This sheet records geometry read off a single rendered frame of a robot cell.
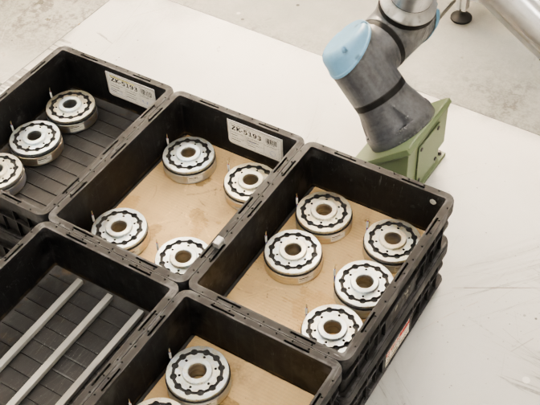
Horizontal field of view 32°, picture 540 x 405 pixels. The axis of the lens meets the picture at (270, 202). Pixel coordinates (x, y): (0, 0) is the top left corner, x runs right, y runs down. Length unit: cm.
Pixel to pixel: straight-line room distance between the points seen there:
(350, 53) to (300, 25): 177
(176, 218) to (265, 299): 26
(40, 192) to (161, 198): 24
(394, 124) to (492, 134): 33
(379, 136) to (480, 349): 46
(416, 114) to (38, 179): 75
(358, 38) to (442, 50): 167
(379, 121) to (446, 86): 148
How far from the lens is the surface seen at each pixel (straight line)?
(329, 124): 214
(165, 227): 177
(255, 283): 167
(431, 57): 348
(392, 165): 190
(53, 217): 170
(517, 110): 330
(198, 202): 181
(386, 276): 164
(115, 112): 203
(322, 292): 165
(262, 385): 155
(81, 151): 196
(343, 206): 175
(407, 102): 190
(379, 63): 188
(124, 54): 239
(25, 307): 171
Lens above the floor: 213
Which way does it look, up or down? 47 degrees down
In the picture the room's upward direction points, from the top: 4 degrees counter-clockwise
